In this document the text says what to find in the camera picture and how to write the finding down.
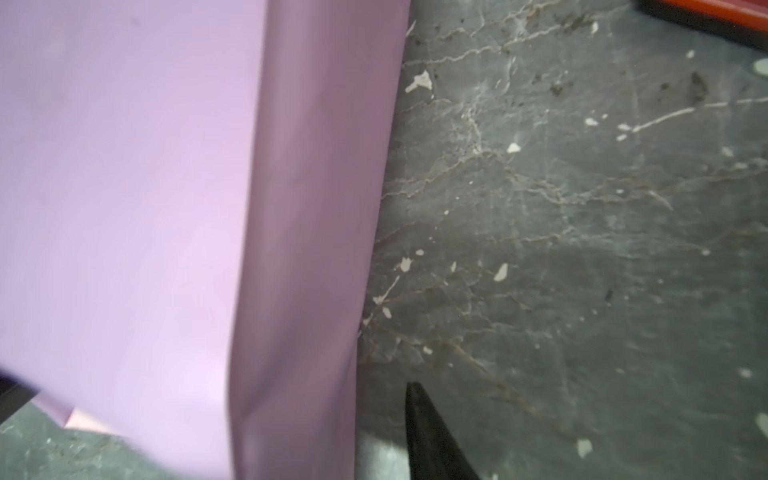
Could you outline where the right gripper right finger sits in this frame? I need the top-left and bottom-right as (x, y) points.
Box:
(404, 382), (480, 480)

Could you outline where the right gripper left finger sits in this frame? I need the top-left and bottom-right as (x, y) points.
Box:
(0, 374), (36, 423)

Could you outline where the pink wrapping paper sheet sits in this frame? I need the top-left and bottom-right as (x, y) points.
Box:
(1, 1), (410, 479)

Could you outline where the red tape dispenser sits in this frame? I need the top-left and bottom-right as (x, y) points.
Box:
(634, 0), (767, 51)

